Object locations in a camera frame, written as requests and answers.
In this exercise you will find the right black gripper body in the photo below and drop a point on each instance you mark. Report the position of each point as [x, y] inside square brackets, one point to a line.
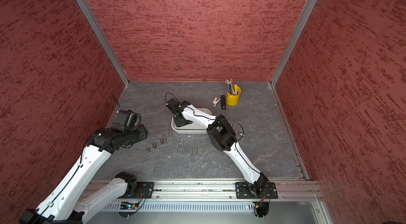
[182, 121]

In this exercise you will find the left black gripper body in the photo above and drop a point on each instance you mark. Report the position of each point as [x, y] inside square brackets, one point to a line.
[135, 135]

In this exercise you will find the white plastic storage box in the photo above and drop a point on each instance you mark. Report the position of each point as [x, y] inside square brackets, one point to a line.
[194, 127]

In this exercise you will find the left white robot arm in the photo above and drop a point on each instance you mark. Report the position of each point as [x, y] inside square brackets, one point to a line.
[62, 206]

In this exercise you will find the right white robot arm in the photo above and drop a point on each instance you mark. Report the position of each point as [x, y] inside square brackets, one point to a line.
[223, 137]

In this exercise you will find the white small stapler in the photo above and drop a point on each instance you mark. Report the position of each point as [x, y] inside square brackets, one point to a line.
[215, 101]

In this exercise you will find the yellow pencil cup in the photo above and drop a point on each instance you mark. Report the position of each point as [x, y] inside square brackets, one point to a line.
[233, 100]

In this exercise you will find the pencils in cup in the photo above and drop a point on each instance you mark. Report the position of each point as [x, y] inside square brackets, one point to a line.
[231, 88]

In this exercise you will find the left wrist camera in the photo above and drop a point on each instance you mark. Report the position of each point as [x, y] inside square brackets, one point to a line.
[126, 120]

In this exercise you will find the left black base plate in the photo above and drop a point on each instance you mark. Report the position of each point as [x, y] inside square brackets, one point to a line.
[144, 189]

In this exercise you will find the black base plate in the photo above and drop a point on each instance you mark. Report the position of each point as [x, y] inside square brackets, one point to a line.
[245, 191]
[144, 189]

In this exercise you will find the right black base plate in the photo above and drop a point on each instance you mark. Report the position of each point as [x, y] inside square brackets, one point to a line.
[245, 191]

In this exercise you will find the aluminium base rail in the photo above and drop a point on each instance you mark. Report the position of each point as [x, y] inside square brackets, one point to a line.
[214, 201]

